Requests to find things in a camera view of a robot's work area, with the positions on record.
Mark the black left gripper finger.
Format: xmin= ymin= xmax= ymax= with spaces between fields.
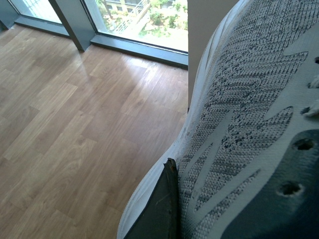
xmin=125 ymin=158 xmax=178 ymax=239

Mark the grey sneaker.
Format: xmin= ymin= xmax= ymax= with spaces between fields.
xmin=117 ymin=0 xmax=319 ymax=239

